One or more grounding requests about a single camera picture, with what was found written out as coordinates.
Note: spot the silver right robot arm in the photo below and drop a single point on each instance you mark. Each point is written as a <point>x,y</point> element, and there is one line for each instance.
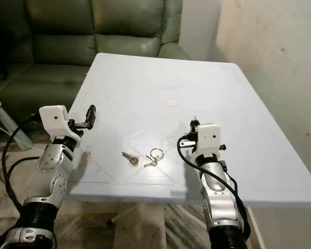
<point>220,192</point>

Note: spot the small round beige disc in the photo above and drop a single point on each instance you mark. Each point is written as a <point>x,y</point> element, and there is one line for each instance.
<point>172,102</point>

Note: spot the brass key with dark head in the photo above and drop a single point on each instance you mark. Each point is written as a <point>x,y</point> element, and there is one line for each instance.
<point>132,160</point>

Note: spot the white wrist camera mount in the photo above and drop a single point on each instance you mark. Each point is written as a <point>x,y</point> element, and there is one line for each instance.
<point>54,118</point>
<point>209,138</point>

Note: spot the white plastic table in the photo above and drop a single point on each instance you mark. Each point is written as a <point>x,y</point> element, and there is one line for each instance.
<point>176,78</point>

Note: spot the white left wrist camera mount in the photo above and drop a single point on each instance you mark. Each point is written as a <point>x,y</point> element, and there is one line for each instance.
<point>54,118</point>

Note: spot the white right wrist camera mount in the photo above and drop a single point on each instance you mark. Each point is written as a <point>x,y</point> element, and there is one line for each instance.
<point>209,138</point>

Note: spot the green leather sofa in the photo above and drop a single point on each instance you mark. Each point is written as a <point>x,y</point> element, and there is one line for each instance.
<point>62,52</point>

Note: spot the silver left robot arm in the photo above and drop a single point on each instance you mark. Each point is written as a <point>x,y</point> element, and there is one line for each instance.
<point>46,176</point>

